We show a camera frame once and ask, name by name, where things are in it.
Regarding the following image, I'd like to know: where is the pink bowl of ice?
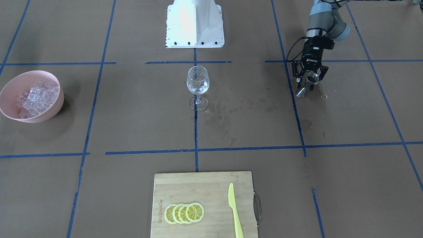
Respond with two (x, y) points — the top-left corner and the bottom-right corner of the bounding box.
(0, 70), (64, 123)

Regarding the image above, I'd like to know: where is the steel double jigger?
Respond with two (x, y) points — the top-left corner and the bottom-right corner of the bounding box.
(296, 71), (320, 98)

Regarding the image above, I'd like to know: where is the lemon slice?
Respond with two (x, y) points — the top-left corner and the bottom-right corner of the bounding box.
(185, 202), (205, 222)

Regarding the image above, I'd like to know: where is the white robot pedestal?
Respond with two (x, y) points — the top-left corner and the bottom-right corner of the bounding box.
(165, 0), (225, 49)

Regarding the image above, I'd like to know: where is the yellow plastic knife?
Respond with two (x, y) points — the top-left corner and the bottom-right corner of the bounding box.
(228, 183), (244, 238)

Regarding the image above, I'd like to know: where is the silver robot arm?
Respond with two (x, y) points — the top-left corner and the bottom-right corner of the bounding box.
(290, 0), (350, 97)

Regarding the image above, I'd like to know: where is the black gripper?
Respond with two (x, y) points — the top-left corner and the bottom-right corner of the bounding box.
(292, 36), (334, 91)

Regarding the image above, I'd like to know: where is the bamboo cutting board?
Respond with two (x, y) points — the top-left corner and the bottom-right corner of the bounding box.
(150, 171), (259, 238)

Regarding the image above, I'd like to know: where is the clear wine glass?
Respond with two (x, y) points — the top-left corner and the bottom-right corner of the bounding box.
(186, 66), (210, 110)

